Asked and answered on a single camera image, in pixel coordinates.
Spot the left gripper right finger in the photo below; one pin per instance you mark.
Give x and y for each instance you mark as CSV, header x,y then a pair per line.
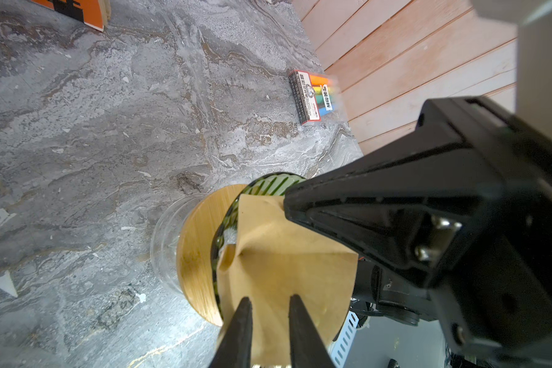
x,y
307,349

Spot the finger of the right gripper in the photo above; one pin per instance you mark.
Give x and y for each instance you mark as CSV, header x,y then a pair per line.
x,y
419,204

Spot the clear glass cup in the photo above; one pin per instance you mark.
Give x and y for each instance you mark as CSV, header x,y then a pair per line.
x,y
165,238

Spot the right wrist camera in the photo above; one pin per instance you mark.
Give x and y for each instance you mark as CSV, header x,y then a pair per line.
x,y
534,56

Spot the orange coffee filter box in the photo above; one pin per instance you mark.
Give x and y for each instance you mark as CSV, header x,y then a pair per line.
x,y
94,13

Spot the green glass dripper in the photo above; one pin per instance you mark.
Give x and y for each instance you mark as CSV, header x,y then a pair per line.
x,y
273,184

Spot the coloured marker pack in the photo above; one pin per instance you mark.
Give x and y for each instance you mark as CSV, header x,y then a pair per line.
x,y
315,96

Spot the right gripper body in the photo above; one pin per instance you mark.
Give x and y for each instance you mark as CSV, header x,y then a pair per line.
x,y
491,281

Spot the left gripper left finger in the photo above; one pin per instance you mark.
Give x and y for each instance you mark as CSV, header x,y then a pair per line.
x,y
235,348

